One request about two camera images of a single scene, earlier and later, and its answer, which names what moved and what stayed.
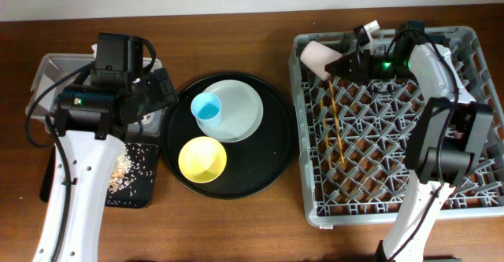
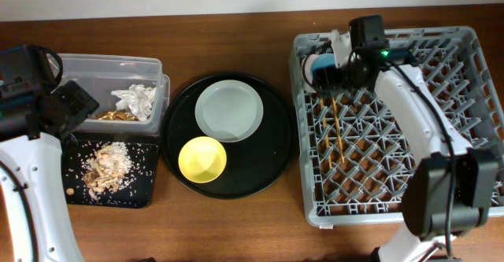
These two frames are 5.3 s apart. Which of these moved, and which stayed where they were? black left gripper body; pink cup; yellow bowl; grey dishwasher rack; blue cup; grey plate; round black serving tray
Moved: pink cup; black left gripper body; blue cup
Stayed: round black serving tray; grey plate; grey dishwasher rack; yellow bowl
